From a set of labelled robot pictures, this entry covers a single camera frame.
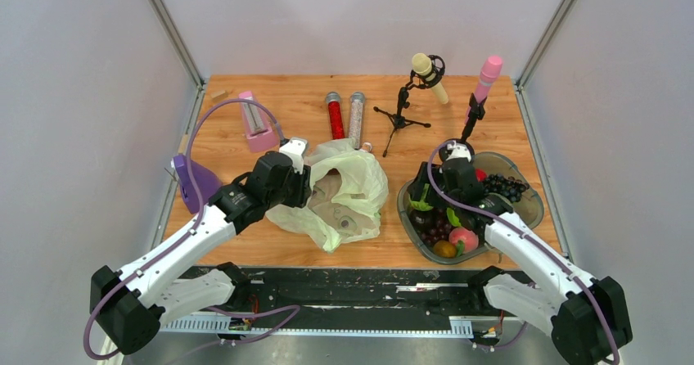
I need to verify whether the pale green plastic bag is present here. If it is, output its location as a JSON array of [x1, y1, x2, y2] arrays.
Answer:
[[266, 138, 389, 253]]

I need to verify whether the green fruit from bag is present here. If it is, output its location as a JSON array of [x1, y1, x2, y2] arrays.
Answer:
[[408, 184, 434, 212]]

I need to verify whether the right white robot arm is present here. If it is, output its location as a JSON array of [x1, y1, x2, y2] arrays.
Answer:
[[408, 157, 633, 364]]

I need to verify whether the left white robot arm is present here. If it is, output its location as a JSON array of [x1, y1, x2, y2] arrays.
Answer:
[[83, 142, 310, 355]]

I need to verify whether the orange yellow fruit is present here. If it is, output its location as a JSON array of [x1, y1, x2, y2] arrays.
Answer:
[[432, 240, 457, 259]]

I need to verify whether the grey transparent fruit basket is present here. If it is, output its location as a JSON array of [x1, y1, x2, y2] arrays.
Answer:
[[397, 151, 544, 265]]

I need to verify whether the dark purple plum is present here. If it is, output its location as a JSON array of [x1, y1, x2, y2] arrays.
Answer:
[[408, 210, 433, 232]]

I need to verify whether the red grape bunch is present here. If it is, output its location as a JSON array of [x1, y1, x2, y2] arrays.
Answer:
[[417, 215, 453, 247]]

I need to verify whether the pink metronome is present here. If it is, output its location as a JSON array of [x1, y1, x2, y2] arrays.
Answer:
[[240, 102, 279, 153]]

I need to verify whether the red apple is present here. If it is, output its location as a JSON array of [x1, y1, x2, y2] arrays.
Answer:
[[475, 169, 488, 183]]

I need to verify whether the pink peach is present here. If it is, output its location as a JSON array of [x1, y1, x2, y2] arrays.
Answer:
[[448, 228, 480, 255]]

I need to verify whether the purple metronome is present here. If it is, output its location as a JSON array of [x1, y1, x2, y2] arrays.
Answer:
[[171, 154, 223, 215]]

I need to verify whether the black grape bunch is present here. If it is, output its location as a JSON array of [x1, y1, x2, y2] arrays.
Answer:
[[482, 174, 530, 203]]

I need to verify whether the black round-base microphone stand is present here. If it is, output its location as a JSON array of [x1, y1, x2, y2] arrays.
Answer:
[[438, 93, 486, 162]]

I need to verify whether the red glitter microphone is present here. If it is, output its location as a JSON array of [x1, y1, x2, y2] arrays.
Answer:
[[325, 92, 345, 140]]

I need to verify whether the silver glitter microphone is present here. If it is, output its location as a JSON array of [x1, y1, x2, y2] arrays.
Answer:
[[348, 92, 366, 149]]

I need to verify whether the small wooden block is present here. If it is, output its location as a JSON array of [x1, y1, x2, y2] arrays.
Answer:
[[210, 90, 228, 101]]

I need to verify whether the cream microphone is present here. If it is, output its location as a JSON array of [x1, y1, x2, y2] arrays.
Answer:
[[411, 53, 449, 105]]

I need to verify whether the black tripod microphone stand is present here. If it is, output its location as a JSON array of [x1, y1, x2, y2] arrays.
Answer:
[[373, 70, 431, 157]]

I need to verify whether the pink microphone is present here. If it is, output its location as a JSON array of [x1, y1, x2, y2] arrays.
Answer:
[[466, 56, 503, 123]]

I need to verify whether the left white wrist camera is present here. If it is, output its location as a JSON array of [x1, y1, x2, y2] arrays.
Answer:
[[278, 137, 309, 174]]

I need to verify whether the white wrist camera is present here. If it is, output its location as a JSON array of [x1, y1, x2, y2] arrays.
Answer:
[[439, 140, 474, 162], [278, 137, 309, 174]]

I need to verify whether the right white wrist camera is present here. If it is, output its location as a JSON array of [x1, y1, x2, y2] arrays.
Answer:
[[439, 140, 474, 162]]

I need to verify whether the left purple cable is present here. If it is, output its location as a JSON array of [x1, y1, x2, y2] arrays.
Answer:
[[83, 98, 300, 365]]

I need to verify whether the purple cable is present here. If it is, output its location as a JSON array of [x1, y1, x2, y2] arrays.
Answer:
[[426, 140, 622, 365], [83, 98, 300, 365]]

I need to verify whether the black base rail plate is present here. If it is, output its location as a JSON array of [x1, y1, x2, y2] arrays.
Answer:
[[219, 267, 534, 331]]

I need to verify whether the wooden strip on rail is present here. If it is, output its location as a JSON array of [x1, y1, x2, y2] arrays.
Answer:
[[178, 134, 189, 154]]

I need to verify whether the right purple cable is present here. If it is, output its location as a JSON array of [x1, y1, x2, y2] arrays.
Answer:
[[426, 140, 622, 365]]

